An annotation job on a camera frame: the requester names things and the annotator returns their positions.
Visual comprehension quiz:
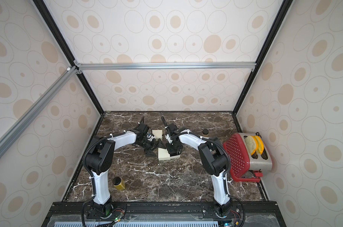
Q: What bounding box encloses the cream drawer jewelry box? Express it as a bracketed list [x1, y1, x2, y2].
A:
[152, 130, 163, 140]

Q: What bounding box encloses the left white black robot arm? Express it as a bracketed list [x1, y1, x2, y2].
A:
[82, 117, 166, 218]

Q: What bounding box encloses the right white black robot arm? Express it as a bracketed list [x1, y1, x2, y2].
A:
[161, 116, 233, 218]

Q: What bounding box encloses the brown spice bottle black cap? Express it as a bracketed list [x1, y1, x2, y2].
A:
[202, 129, 209, 135]

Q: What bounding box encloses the yellow jar black lid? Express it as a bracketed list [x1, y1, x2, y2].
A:
[112, 176, 126, 191]

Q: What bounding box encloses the red perforated rack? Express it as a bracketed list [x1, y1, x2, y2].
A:
[223, 133, 262, 183]

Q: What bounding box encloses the pale bread slice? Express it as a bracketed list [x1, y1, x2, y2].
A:
[244, 136, 258, 156]

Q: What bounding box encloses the silver toaster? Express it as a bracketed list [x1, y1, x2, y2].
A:
[238, 132, 273, 174]

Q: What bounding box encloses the yellow bread slice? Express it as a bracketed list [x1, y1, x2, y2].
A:
[254, 135, 265, 155]

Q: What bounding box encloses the left diagonal aluminium bar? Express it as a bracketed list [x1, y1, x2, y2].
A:
[0, 66, 77, 159]

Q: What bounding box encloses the horizontal aluminium frame bar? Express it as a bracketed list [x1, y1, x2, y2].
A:
[77, 62, 256, 71]

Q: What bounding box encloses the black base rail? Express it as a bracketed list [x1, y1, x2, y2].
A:
[42, 201, 286, 227]

